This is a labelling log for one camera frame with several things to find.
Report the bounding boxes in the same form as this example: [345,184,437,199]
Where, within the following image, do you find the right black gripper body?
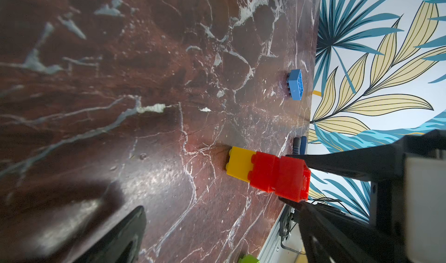
[369,130,446,263]

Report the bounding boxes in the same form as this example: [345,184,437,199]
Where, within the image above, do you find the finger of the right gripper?
[289,146,397,182]

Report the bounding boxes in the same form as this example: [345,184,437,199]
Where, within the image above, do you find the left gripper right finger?
[297,201,409,263]

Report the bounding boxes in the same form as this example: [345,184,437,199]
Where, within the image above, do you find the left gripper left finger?
[73,205,146,263]

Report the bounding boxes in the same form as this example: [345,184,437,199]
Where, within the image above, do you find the red lego brick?
[248,152,279,193]
[274,156,311,203]

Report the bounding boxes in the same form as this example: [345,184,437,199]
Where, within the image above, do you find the yellow orange lego brick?
[225,147,256,183]

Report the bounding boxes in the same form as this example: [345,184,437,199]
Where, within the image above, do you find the blue lego brick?
[287,70,304,101]

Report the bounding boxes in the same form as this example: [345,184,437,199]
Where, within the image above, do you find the long green lego brick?
[238,254,260,263]

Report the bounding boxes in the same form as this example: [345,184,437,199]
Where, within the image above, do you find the aluminium front frame rail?
[257,205,308,263]

